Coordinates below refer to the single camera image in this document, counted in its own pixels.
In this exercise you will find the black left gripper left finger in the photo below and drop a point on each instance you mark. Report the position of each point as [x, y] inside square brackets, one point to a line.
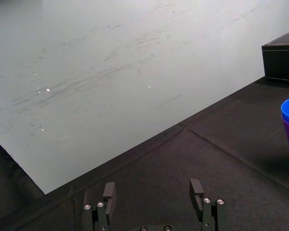
[109, 201]

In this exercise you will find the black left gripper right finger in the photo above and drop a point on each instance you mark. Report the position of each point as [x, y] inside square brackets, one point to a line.
[202, 204]

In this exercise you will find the black table cloth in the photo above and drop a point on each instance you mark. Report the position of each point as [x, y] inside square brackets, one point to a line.
[183, 173]

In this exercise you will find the black tissue box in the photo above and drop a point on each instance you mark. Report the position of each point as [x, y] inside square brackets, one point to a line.
[280, 61]

